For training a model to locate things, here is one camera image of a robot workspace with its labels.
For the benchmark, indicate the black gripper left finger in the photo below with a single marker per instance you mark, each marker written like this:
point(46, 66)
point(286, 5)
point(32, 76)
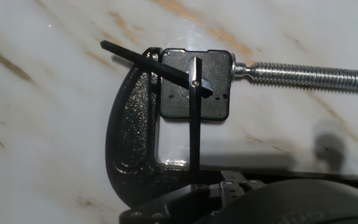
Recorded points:
point(166, 205)

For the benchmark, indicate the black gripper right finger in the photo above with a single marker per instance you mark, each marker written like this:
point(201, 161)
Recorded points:
point(235, 186)

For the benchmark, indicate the black square clock movement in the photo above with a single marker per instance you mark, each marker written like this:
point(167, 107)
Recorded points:
point(213, 77)

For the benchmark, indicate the black metal C-clamp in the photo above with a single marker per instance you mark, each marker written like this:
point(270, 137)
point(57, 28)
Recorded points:
point(132, 130)

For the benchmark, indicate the marble pattern board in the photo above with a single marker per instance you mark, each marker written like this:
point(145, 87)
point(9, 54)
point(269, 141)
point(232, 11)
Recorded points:
point(57, 109)

